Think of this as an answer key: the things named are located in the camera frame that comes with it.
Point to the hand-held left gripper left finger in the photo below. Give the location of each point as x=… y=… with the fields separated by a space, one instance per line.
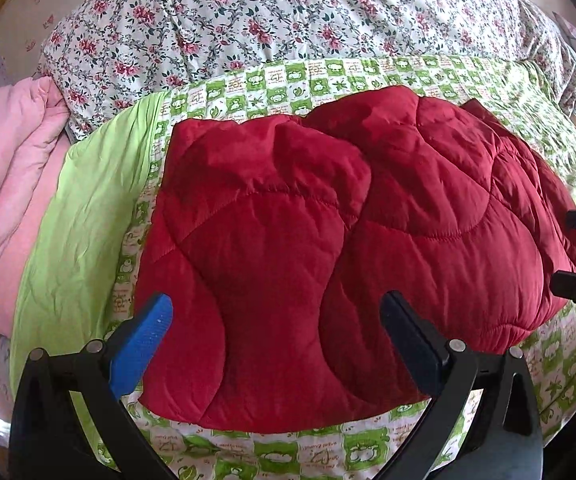
x=142 y=340

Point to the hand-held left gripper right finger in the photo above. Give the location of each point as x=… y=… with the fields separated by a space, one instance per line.
x=413 y=340

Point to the red quilted jacket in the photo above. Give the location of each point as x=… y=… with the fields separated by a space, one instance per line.
x=293 y=235

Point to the green frog printed blanket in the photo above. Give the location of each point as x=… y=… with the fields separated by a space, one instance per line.
x=97 y=200

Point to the pink quilt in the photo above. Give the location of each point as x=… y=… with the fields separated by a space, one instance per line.
x=12 y=160

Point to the floral quilt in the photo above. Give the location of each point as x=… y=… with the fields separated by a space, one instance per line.
x=243 y=20

